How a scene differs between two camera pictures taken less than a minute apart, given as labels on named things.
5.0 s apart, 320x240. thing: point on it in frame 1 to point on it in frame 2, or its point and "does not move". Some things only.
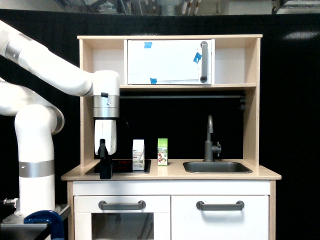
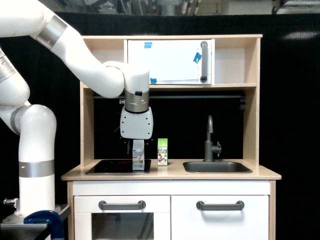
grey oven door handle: [141, 205] does not move
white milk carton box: [138, 155] does not move
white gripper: [105, 129] to [136, 126]
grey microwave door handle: [203, 79] does not move
